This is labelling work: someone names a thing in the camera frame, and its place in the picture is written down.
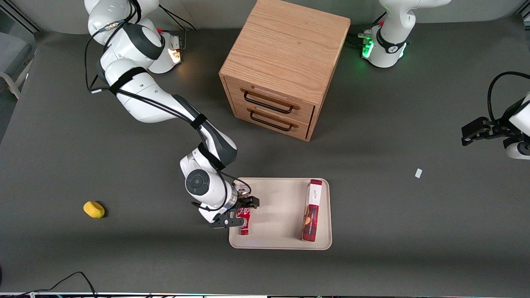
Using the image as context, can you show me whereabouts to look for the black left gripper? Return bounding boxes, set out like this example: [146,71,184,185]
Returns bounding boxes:
[461,117,516,147]

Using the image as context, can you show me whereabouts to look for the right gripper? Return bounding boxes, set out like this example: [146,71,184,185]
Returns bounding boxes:
[199,194,260,229]

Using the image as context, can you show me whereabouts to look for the red soda can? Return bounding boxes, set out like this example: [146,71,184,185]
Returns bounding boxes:
[236,207,251,236]

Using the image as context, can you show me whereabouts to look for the white rectangular tray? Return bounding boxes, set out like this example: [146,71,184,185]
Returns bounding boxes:
[229,178,332,250]

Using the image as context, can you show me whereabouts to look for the red snack box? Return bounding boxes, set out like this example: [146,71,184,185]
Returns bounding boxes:
[301,179,323,242]

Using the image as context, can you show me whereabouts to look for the yellow lemon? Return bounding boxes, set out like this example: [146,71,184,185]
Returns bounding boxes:
[83,201,105,219]

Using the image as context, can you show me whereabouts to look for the wooden drawer cabinet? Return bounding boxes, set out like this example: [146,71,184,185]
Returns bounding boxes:
[219,0,351,142]

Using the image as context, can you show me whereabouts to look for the grey chair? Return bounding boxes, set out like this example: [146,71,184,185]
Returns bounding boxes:
[0,32,33,100]

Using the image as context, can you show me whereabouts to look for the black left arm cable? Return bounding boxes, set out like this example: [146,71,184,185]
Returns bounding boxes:
[487,71,530,123]

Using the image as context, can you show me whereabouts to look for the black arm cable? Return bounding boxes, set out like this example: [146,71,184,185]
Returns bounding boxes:
[84,17,232,191]
[487,71,530,123]

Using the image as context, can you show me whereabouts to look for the black drawer handle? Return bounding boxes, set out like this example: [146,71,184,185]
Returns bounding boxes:
[250,110,294,132]
[243,90,294,114]

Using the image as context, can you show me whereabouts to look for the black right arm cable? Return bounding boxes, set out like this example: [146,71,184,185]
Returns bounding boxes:
[84,17,232,191]

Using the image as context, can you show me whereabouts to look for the black cable on table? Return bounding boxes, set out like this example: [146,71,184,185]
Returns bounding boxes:
[17,271,98,298]

